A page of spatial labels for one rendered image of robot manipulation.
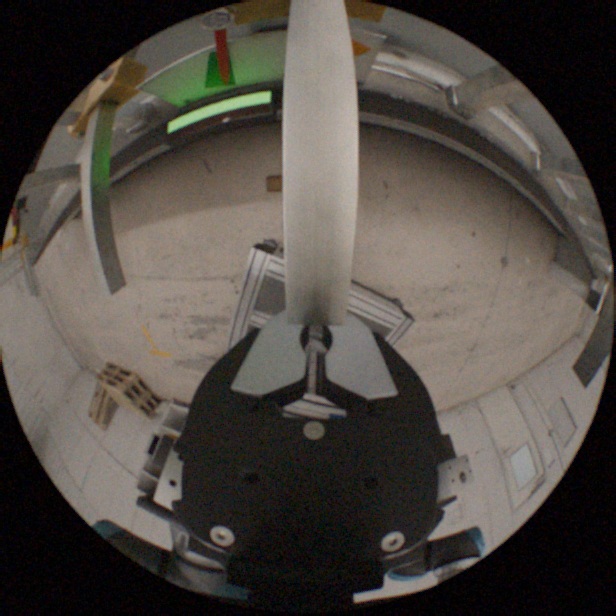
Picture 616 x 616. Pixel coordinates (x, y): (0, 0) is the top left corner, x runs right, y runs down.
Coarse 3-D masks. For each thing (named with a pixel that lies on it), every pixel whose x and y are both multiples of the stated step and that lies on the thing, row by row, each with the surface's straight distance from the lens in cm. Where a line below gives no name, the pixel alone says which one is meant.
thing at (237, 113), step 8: (264, 104) 28; (224, 112) 30; (232, 112) 30; (240, 112) 29; (248, 112) 29; (256, 112) 28; (264, 112) 28; (200, 120) 32; (208, 120) 31; (216, 120) 30; (224, 120) 30; (184, 128) 33; (192, 128) 32; (200, 128) 31; (168, 136) 35; (176, 136) 34
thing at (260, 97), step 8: (248, 96) 30; (256, 96) 30; (264, 96) 29; (216, 104) 32; (224, 104) 31; (232, 104) 30; (240, 104) 30; (248, 104) 29; (200, 112) 33; (208, 112) 32; (216, 112) 31; (176, 120) 35; (184, 120) 34; (192, 120) 33; (176, 128) 35
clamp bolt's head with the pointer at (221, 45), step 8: (208, 16) 21; (216, 16) 20; (224, 16) 20; (208, 24) 21; (216, 24) 21; (224, 24) 21; (216, 32) 23; (224, 32) 23; (216, 40) 24; (224, 40) 24; (216, 48) 25; (224, 48) 25; (224, 56) 26; (224, 64) 27; (224, 72) 28; (224, 80) 30
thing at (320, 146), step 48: (336, 0) 17; (288, 48) 12; (336, 48) 12; (288, 96) 9; (336, 96) 9; (288, 144) 8; (336, 144) 8; (288, 192) 8; (336, 192) 8; (288, 240) 8; (336, 240) 8; (288, 288) 9; (336, 288) 9
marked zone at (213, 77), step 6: (210, 54) 26; (216, 54) 26; (228, 54) 26; (210, 60) 27; (216, 60) 27; (228, 60) 27; (210, 66) 28; (216, 66) 28; (210, 72) 29; (216, 72) 29; (210, 78) 30; (216, 78) 30; (234, 78) 30; (210, 84) 31; (216, 84) 31; (222, 84) 31; (228, 84) 31; (234, 84) 31
